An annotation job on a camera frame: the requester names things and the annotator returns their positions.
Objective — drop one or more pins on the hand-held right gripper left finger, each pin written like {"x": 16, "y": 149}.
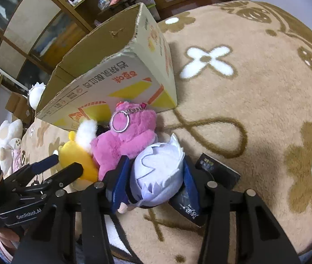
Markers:
{"x": 120, "y": 181}

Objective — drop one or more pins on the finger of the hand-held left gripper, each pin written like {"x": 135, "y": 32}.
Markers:
{"x": 44, "y": 164}
{"x": 65, "y": 173}

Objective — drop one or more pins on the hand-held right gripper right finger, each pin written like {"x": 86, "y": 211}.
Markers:
{"x": 192, "y": 184}

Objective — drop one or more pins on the yellow plush toy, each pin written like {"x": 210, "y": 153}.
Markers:
{"x": 73, "y": 156}

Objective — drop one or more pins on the white-haired plush doll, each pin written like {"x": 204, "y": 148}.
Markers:
{"x": 156, "y": 176}

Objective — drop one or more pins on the pink plush toy with keyring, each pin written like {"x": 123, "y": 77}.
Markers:
{"x": 134, "y": 140}

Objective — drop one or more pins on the printed cardboard box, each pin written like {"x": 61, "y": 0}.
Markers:
{"x": 103, "y": 88}

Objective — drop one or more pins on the cream plush toy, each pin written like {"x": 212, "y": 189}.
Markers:
{"x": 10, "y": 137}

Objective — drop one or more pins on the black packet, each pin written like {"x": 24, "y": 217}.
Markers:
{"x": 219, "y": 170}

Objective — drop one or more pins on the small brown cardboard box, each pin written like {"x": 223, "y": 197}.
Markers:
{"x": 19, "y": 106}

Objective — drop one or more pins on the white spiky plush toy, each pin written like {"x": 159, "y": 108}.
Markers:
{"x": 36, "y": 95}

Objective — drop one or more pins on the beige floral rug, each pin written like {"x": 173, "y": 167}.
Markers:
{"x": 255, "y": 101}

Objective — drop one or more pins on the wooden glass door cabinet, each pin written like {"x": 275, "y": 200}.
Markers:
{"x": 15, "y": 22}

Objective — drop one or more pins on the wooden shelf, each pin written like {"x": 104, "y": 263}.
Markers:
{"x": 87, "y": 8}

